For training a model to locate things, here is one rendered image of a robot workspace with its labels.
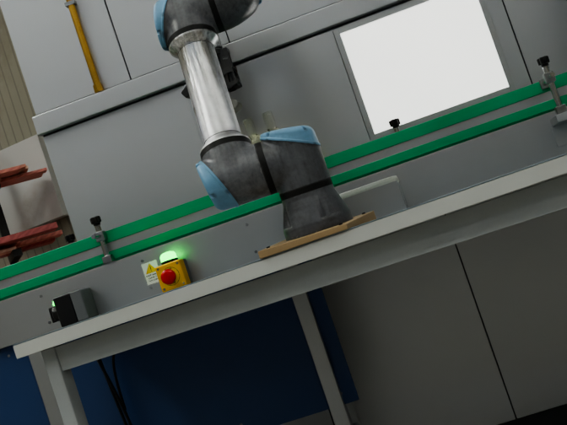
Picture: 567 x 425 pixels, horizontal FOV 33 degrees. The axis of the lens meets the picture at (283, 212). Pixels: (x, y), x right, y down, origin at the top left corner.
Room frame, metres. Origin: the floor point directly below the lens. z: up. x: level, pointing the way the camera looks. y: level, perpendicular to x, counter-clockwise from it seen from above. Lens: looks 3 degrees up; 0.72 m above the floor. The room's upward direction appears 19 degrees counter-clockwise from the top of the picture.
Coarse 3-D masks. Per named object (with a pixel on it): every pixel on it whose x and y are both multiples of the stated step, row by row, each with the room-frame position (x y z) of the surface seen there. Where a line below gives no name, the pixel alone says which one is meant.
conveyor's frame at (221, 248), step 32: (512, 128) 2.49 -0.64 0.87; (544, 128) 2.48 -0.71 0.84; (416, 160) 2.52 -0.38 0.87; (448, 160) 2.51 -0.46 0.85; (480, 160) 2.50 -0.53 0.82; (512, 160) 2.49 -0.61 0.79; (544, 160) 2.48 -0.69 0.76; (416, 192) 2.53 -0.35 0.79; (448, 192) 2.52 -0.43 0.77; (224, 224) 2.50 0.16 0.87; (256, 224) 2.49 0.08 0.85; (128, 256) 2.54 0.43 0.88; (192, 256) 2.52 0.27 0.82; (224, 256) 2.51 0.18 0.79; (256, 256) 2.49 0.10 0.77; (64, 288) 2.57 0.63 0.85; (96, 288) 2.55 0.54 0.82; (128, 288) 2.54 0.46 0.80; (160, 288) 2.53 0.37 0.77; (0, 320) 2.59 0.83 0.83; (32, 320) 2.58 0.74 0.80
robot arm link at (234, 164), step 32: (160, 0) 2.14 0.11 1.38; (192, 0) 2.11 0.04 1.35; (160, 32) 2.12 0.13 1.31; (192, 32) 2.09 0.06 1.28; (192, 64) 2.08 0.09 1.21; (192, 96) 2.08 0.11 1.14; (224, 96) 2.07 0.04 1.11; (224, 128) 2.03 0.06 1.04; (224, 160) 1.99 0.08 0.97; (256, 160) 1.98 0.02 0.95; (224, 192) 1.99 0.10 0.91; (256, 192) 2.00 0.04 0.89
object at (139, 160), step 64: (0, 0) 2.87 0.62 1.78; (64, 0) 2.85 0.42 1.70; (128, 0) 2.82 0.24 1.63; (320, 0) 2.75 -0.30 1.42; (384, 0) 2.70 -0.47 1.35; (512, 0) 2.67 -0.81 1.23; (64, 64) 2.86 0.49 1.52; (128, 64) 2.83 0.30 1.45; (512, 64) 2.68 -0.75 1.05; (64, 128) 2.87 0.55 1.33; (128, 128) 2.84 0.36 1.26; (192, 128) 2.81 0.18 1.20; (64, 192) 2.87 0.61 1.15; (128, 192) 2.85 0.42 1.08; (192, 192) 2.82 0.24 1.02
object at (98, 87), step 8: (72, 0) 2.82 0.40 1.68; (72, 8) 2.82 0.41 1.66; (72, 16) 2.82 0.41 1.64; (80, 24) 2.83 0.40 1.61; (80, 32) 2.82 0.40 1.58; (80, 40) 2.82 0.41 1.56; (88, 48) 2.83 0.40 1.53; (88, 56) 2.82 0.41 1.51; (88, 64) 2.82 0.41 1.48; (96, 72) 2.83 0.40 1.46; (96, 80) 2.82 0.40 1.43; (96, 88) 2.82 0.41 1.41
